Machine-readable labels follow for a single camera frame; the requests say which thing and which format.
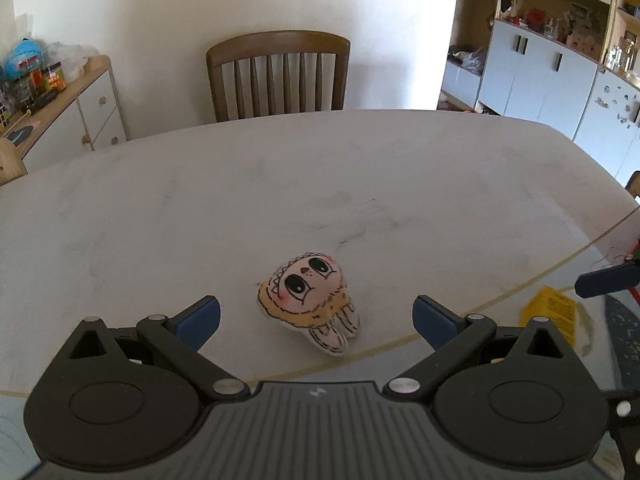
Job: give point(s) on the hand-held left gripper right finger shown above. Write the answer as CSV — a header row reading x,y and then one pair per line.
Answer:
x,y
435,321

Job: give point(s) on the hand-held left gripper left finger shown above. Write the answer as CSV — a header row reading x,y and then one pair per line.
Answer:
x,y
200,317

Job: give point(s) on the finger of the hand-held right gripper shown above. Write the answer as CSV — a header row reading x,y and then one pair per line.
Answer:
x,y
607,280
625,430

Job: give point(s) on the cream doll face plush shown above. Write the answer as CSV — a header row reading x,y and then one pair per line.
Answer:
x,y
305,290

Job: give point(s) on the yellow box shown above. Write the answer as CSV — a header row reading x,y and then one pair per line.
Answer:
x,y
550,310

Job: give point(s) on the dark wooden slatted chair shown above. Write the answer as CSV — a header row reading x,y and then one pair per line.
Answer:
x,y
280,40
634,185

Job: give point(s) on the white wooden sideboard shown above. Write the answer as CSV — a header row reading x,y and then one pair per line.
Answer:
x,y
95,105

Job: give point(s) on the dark jar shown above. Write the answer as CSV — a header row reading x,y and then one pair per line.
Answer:
x,y
38,83

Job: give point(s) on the clear plastic bag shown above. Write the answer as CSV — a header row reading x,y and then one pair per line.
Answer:
x,y
70,57

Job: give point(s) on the white wooden wall cabinet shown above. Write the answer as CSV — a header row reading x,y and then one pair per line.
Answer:
x,y
530,70

